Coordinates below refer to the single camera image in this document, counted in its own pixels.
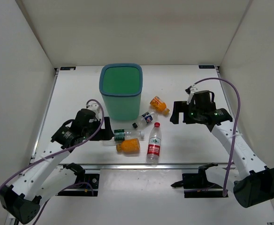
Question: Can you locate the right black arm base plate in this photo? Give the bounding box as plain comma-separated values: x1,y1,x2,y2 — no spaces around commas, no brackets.
182,173,228,199

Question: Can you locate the green plastic waste bin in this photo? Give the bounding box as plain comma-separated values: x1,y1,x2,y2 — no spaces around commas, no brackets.
99,63,143,120

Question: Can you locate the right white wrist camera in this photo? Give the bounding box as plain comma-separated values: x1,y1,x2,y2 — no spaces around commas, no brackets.
185,86,198,105

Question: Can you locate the right blue table label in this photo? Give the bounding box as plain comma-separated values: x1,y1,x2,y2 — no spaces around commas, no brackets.
198,65,215,69

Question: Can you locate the orange juice bottle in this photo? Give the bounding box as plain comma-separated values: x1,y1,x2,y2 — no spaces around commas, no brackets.
150,96,170,116
116,138,140,154

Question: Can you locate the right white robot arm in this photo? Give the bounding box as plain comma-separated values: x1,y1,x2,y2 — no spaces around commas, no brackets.
170,88,274,208

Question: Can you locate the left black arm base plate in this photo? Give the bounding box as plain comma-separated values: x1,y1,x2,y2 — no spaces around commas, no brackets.
57,170,100,197

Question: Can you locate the left black table label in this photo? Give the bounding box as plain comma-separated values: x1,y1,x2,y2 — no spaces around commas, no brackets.
60,67,76,71

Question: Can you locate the clear blue label bottle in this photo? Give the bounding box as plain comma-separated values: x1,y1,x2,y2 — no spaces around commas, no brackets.
132,110,158,129

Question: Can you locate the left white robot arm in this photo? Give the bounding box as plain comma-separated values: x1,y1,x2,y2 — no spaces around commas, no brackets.
0,104,113,225

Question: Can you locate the clear green label bottle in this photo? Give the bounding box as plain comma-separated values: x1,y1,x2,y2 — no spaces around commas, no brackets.
114,129,145,142

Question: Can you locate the clear red label water bottle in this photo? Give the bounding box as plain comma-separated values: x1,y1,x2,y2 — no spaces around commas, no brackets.
146,122,162,165

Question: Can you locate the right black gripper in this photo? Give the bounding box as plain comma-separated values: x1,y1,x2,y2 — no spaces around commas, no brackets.
170,101,203,125

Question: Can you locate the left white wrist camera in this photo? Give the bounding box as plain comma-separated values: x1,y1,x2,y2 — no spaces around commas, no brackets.
86,103,101,119

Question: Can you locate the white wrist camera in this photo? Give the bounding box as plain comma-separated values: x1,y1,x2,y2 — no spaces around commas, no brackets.
86,103,101,119
185,86,198,105

